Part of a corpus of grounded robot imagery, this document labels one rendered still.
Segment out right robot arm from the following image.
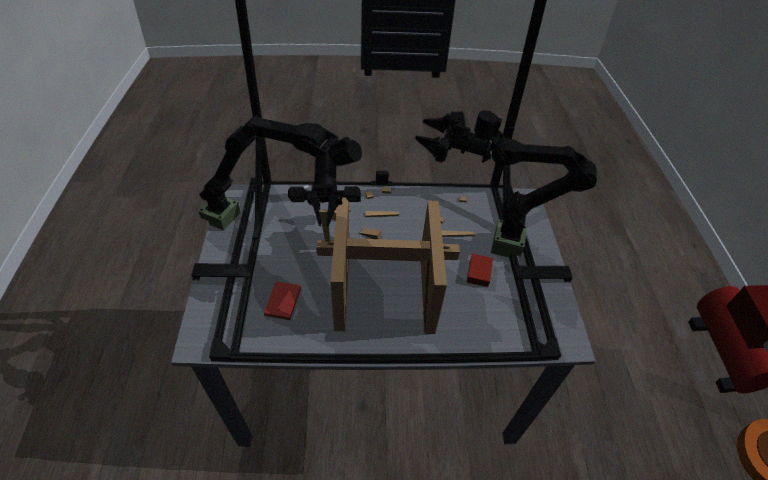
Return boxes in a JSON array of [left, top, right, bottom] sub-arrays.
[[199, 116, 362, 215]]

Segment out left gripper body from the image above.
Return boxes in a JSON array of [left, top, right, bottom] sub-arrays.
[[435, 111, 473, 162]]

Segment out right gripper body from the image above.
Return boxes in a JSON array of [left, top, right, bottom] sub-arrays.
[[288, 166, 361, 202]]

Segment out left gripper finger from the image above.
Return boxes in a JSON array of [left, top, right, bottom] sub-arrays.
[[423, 113, 449, 133], [415, 136, 440, 158]]

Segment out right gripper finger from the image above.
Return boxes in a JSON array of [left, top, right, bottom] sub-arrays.
[[306, 197, 321, 227], [327, 197, 342, 227]]

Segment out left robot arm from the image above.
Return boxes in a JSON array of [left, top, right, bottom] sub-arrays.
[[449, 110, 597, 242]]

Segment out dark brown wooden rail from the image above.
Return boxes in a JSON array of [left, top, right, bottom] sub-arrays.
[[317, 238, 460, 262]]

